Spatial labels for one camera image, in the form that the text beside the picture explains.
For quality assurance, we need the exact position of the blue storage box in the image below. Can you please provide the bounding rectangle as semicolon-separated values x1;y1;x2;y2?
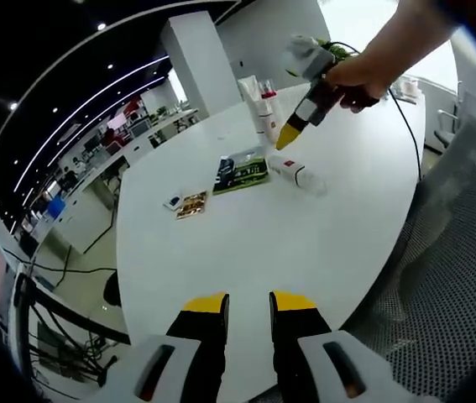
45;196;67;220

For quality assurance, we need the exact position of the long white office desk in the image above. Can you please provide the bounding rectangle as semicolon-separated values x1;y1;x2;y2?
18;107;201;255

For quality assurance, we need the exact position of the person's right hand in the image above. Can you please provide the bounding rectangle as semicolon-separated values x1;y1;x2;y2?
324;53;395;114

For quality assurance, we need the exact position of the black stool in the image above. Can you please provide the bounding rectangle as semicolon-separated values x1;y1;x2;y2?
103;271;123;309

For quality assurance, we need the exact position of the potted green plant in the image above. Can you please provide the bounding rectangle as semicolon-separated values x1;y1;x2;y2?
313;37;364;65

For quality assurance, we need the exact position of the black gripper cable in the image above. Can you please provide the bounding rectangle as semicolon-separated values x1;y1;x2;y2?
328;39;427;182

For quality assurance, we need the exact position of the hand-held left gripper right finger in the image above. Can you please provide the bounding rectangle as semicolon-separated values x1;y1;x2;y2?
268;289;395;403

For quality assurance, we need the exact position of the grey mesh office chair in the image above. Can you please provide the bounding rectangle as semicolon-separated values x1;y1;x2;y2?
344;120;476;400

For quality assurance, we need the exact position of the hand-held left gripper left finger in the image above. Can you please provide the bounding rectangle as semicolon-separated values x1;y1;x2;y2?
130;290;231;403

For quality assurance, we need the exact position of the green black skincare packet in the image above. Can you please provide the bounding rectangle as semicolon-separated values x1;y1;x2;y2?
212;148;272;196

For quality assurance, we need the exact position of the white skincare tube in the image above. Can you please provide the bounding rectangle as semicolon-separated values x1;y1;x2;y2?
237;76;273;136

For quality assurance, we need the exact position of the gold skincare sachet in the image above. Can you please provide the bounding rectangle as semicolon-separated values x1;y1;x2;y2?
175;190;210;221

